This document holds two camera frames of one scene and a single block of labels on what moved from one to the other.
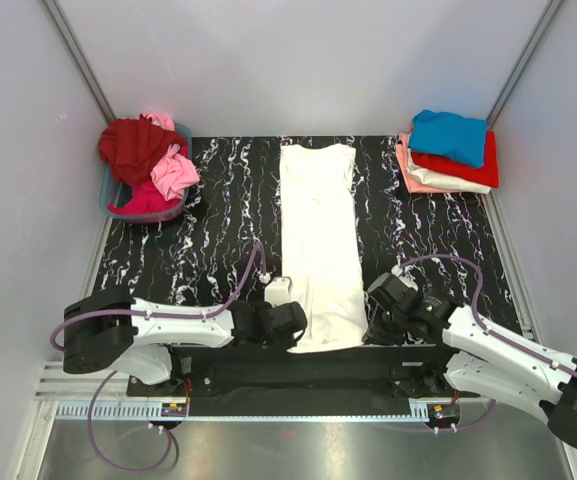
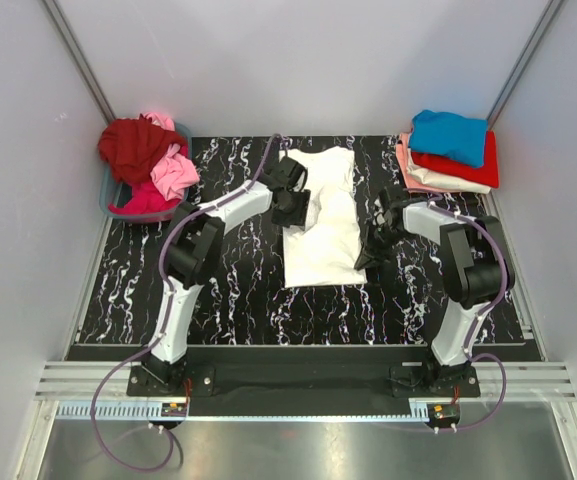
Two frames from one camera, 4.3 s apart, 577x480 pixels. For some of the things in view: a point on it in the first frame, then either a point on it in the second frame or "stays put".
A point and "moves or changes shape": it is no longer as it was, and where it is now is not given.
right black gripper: (381, 307) -> (376, 240)
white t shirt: (321, 252) moves or changes shape
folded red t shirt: (488, 175) stays put
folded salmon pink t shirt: (414, 185) stays put
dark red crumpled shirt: (132, 147) stays put
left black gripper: (292, 317) -> (292, 211)
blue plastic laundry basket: (113, 191) stays put
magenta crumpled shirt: (145, 199) stays put
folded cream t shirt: (440, 181) stays put
